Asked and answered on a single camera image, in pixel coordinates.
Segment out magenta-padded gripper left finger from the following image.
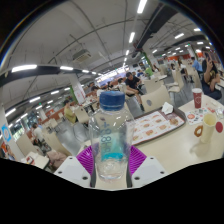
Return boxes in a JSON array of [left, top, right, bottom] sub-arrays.
[[53, 144, 98, 189]]

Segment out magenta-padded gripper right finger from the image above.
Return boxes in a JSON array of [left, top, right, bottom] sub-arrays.
[[126, 145, 169, 189]]

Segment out clear blue-capped water bottle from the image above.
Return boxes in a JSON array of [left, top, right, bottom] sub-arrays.
[[88, 90, 136, 183]]

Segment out pink bag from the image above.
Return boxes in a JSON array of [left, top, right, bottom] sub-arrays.
[[46, 149, 68, 169]]

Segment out cream neighbouring table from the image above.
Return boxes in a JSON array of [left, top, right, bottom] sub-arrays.
[[20, 151, 50, 170]]

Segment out brown food tray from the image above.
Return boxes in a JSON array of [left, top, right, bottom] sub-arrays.
[[131, 107, 187, 147]]

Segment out crumpled white napkin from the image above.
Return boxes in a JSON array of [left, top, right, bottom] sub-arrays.
[[161, 101, 175, 115]]

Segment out printed sticker sheet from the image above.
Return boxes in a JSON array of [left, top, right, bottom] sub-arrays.
[[184, 107, 211, 126]]

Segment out cream chair with round hole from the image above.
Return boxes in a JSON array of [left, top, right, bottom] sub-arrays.
[[139, 84, 173, 114]]

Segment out flat round red coaster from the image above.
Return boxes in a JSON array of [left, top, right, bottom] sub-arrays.
[[214, 121, 224, 134]]

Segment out red paper cup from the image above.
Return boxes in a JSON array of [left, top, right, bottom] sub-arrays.
[[191, 87, 204, 110]]

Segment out ceiling lights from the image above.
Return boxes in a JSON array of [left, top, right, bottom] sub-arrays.
[[4, 0, 214, 118]]

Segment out ceiling air conditioner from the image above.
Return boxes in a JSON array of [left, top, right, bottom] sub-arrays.
[[72, 49, 93, 64]]

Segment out cream mug with brown handle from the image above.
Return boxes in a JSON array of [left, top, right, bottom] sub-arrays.
[[193, 112, 218, 144]]

